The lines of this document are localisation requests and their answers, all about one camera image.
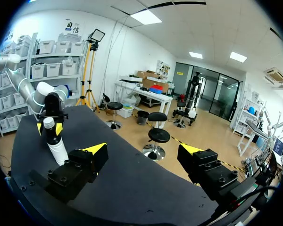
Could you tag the white bottle with black sleeve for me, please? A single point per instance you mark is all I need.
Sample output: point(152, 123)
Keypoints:
point(57, 148)

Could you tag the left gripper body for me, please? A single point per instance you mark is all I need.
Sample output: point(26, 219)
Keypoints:
point(53, 103)

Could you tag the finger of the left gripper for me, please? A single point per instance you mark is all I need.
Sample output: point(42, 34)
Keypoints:
point(59, 128)
point(39, 129)

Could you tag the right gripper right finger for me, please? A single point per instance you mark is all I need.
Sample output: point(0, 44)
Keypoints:
point(210, 171)

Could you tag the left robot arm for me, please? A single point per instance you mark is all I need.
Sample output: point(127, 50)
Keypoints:
point(26, 87)

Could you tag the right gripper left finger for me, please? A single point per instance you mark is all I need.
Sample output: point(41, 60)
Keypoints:
point(70, 174)

